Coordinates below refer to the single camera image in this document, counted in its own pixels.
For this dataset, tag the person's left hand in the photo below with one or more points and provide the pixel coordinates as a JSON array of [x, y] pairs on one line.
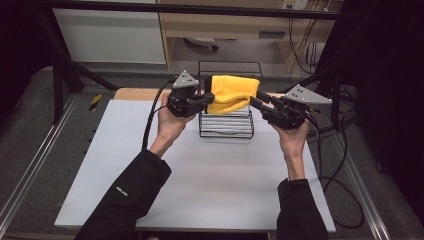
[[168, 125]]

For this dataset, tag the yellow and black tape strip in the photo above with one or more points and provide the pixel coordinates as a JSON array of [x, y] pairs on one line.
[[95, 102]]

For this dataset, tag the wooden board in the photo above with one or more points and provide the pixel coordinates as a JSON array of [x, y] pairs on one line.
[[136, 94]]

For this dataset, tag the white cabinet panel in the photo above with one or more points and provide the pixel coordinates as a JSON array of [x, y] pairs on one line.
[[110, 36]]

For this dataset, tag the yellow towel with black trim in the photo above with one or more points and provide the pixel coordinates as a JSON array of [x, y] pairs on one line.
[[233, 91]]

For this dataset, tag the black metal stand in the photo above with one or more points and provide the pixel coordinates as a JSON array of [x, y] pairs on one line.
[[335, 86], [58, 86]]

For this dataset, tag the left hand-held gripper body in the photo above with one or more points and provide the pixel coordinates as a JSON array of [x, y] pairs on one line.
[[183, 100]]

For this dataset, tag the white wall socket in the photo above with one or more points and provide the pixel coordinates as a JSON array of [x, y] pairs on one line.
[[295, 4]]

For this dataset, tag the aluminium floor rail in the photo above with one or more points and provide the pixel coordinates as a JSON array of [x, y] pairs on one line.
[[33, 160], [365, 193]]

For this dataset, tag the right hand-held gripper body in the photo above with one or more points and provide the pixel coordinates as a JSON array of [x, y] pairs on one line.
[[290, 115]]

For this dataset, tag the office chair base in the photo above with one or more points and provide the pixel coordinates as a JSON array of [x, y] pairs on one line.
[[201, 41]]

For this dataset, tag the black curtain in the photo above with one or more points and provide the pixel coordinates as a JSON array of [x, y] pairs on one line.
[[18, 50], [390, 83]]

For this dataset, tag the black metal frame bar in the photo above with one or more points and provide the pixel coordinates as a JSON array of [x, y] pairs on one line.
[[200, 9]]

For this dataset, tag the wooden desk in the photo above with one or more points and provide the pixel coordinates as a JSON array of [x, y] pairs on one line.
[[233, 28]]

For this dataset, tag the person's right hand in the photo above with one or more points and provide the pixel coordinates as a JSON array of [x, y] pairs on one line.
[[295, 140]]

